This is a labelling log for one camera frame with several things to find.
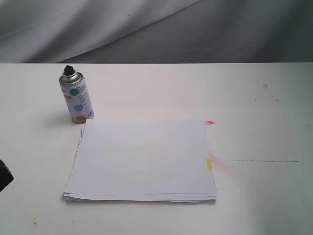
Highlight grey backdrop cloth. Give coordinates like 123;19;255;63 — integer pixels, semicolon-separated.
0;0;313;63

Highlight white spray paint can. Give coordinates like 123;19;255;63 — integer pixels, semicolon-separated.
59;65;94;124

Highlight white paper stack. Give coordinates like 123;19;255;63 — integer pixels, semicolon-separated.
64;119;217;203

